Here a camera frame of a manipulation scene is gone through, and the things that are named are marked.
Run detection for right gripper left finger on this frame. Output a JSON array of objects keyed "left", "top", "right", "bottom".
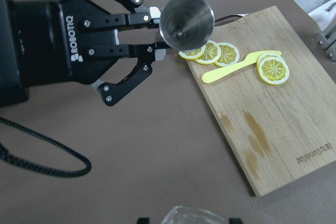
[{"left": 137, "top": 217, "right": 150, "bottom": 224}]

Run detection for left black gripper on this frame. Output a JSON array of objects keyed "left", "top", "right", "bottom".
[{"left": 15, "top": 0, "right": 166, "bottom": 106}]

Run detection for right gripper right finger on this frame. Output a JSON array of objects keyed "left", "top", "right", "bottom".
[{"left": 229, "top": 218, "right": 242, "bottom": 224}]

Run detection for clear glass cup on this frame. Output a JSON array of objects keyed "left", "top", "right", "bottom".
[{"left": 161, "top": 206, "right": 228, "bottom": 224}]

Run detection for steel double jigger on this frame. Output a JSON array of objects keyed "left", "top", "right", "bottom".
[{"left": 159, "top": 0, "right": 215, "bottom": 51}]

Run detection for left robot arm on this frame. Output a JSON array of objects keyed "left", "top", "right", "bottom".
[{"left": 1, "top": 0, "right": 168, "bottom": 106}]

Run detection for lemon slice at board end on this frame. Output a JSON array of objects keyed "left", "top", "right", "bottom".
[{"left": 178, "top": 45, "right": 206, "bottom": 60}]

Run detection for middle lemon slice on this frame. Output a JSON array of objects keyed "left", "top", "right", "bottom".
[{"left": 194, "top": 40, "right": 222, "bottom": 65}]

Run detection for wooden cutting board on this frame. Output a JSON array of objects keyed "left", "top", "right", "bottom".
[{"left": 188, "top": 6, "right": 335, "bottom": 196}]

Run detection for yellow plastic knife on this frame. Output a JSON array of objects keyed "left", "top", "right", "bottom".
[{"left": 201, "top": 50, "right": 281, "bottom": 83}]

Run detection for lone front lemon slice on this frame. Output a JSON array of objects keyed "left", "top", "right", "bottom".
[{"left": 257, "top": 53, "right": 290, "bottom": 85}]

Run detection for black braided cable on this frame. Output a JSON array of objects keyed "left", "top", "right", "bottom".
[{"left": 0, "top": 116, "right": 92, "bottom": 178}]

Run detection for aluminium frame post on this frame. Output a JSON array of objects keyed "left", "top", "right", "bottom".
[{"left": 316, "top": 23, "right": 335, "bottom": 62}]

